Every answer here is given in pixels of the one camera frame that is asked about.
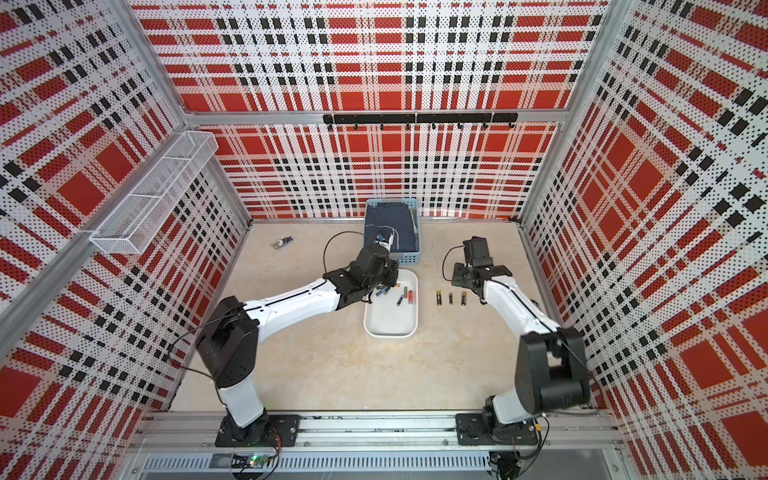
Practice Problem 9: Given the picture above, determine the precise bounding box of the white plastic storage tray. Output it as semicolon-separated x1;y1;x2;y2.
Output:
363;268;419;341

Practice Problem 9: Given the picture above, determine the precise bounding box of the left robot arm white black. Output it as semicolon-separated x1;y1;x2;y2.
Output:
195;243;399;448

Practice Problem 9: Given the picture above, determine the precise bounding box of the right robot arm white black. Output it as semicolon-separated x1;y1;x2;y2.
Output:
450;236;591;445

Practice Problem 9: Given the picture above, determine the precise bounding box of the light blue perforated basket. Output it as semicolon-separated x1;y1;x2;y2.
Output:
363;198;422;266

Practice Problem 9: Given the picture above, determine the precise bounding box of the folded dark blue garment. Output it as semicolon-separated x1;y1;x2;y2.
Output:
364;201;419;253

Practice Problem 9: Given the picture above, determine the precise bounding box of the green circuit board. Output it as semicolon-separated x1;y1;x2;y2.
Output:
231;455;272;470

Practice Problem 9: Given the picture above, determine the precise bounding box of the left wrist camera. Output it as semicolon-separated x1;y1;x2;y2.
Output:
374;231;395;251

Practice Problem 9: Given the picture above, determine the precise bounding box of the small toy figure keychain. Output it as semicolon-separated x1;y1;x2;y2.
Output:
271;236;293;250

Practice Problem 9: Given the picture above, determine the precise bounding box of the black hook rail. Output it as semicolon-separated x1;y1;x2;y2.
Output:
322;112;519;127

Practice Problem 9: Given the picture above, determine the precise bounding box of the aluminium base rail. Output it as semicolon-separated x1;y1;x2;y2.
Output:
121;410;634;479

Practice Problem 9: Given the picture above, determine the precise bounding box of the white wire mesh shelf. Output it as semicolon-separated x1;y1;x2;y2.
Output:
90;130;217;255

